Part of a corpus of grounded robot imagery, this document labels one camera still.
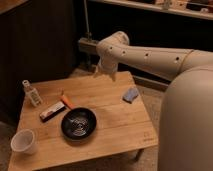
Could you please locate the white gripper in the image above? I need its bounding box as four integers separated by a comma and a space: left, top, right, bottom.
93, 58, 118, 82

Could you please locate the black and white eraser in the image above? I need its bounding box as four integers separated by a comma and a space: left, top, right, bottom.
39, 101, 66, 122

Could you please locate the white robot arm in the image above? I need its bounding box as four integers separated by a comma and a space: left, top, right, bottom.
96, 31, 213, 171

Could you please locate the wooden folding table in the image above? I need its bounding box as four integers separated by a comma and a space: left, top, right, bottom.
8, 72, 158, 171

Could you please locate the small clear bottle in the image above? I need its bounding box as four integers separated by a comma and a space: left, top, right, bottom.
22, 80, 42, 107

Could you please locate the white paper cup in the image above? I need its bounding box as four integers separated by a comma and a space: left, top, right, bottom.
10, 129, 37, 154

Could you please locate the upper wooden shelf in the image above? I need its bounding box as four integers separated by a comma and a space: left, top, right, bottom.
90, 0, 213, 21

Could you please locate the long metal rail shelf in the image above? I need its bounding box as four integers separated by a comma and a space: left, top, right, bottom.
78, 37, 98, 55

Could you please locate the black frying pan orange handle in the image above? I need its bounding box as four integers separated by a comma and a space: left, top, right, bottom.
60, 95, 97, 141

